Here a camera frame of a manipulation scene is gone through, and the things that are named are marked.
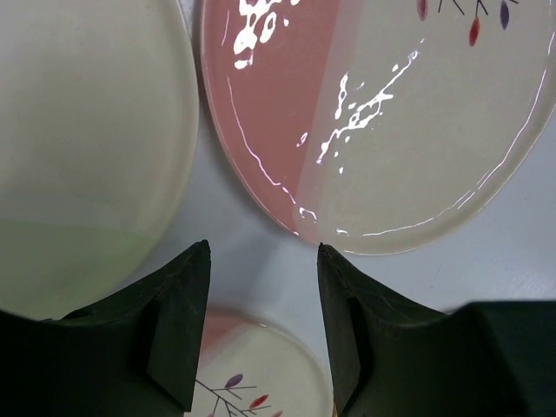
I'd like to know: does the green and cream plate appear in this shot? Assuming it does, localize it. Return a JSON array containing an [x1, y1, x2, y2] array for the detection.
[[1, 1, 199, 320]]

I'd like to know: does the small pink and cream plate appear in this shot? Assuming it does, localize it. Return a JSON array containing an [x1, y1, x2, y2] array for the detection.
[[185, 308, 335, 417]]

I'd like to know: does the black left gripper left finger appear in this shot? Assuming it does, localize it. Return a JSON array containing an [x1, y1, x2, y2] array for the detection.
[[1, 241, 211, 416]]

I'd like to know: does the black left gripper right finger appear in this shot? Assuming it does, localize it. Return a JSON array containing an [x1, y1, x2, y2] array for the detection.
[[317, 244, 555, 416]]

